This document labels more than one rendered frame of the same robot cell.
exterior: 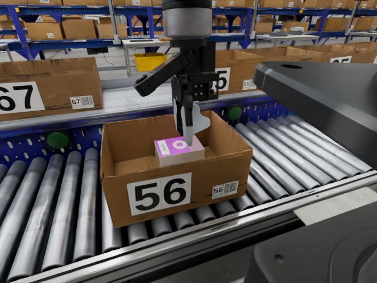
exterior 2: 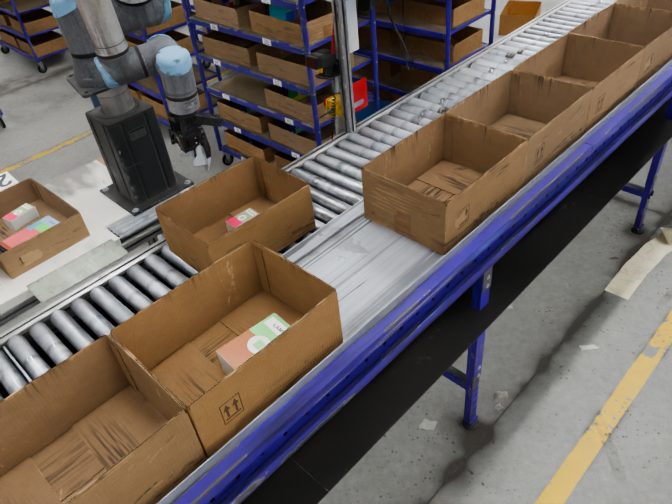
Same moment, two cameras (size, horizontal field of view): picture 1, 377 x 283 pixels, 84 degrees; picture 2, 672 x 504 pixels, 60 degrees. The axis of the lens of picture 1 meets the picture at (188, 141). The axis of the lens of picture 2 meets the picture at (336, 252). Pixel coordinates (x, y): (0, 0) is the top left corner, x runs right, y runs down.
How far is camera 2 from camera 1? 219 cm
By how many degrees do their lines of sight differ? 106
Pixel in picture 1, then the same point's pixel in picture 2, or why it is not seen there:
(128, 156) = (301, 229)
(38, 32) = not seen: outside the picture
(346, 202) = (76, 276)
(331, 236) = (134, 112)
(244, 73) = (160, 324)
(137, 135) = (287, 215)
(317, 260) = (139, 108)
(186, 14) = not seen: hidden behind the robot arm
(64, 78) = (384, 159)
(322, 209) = (101, 263)
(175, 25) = not seen: hidden behind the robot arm
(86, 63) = (455, 204)
